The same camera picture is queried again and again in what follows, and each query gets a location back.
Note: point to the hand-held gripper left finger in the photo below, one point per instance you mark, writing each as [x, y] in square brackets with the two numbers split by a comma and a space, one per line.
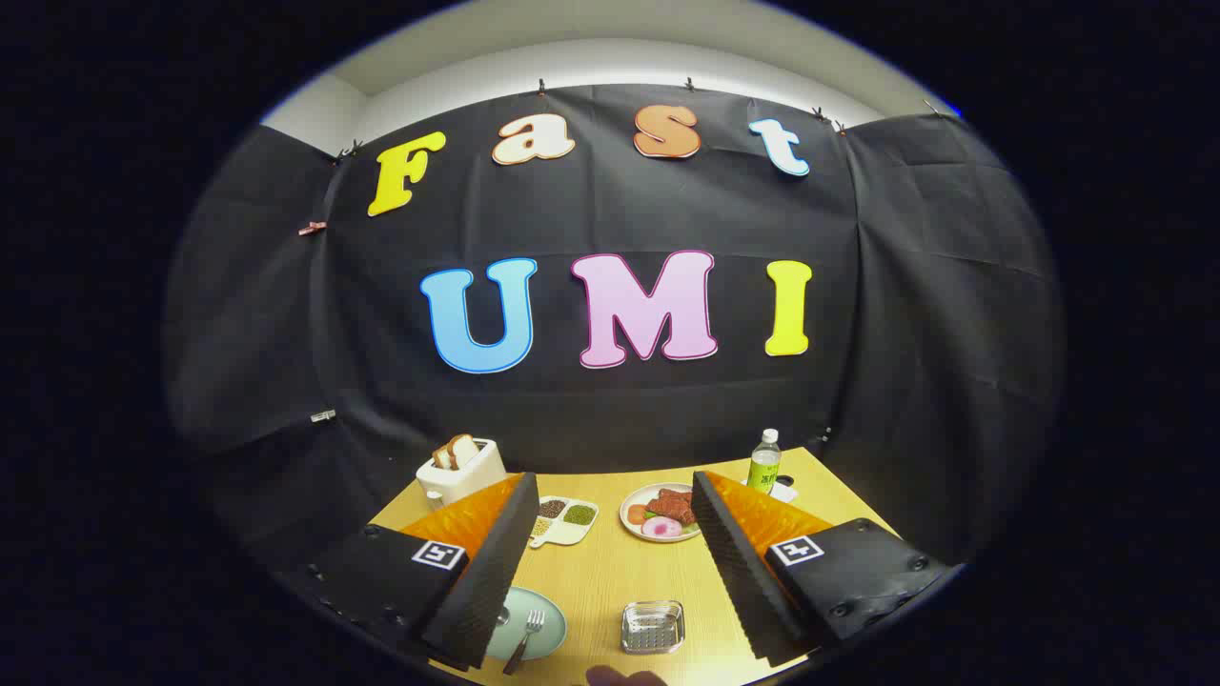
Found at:
[486, 581]

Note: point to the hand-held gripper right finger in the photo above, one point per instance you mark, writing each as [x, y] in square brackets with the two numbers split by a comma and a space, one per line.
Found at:
[739, 572]

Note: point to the metal fork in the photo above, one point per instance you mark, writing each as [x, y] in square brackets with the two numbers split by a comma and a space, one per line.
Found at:
[526, 636]

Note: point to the light green plate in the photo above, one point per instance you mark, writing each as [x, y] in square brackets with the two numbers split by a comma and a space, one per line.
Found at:
[545, 624]

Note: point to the small white saucer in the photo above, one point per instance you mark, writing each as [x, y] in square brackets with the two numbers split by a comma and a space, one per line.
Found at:
[783, 492]

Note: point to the white plate of food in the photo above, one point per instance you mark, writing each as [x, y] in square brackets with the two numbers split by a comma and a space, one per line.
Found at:
[667, 513]

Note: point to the white compartment tray with beans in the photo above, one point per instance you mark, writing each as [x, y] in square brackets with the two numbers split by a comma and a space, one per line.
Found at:
[567, 519]

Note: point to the white toaster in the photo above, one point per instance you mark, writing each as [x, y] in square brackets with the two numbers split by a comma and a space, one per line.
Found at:
[472, 474]

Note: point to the green label drink bottle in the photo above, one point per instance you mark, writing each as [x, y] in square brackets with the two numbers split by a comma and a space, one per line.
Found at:
[763, 467]

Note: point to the toast bread slices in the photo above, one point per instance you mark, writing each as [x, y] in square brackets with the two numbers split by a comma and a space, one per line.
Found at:
[457, 450]

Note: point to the pink clip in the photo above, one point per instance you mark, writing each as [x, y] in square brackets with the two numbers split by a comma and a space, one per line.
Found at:
[312, 228]

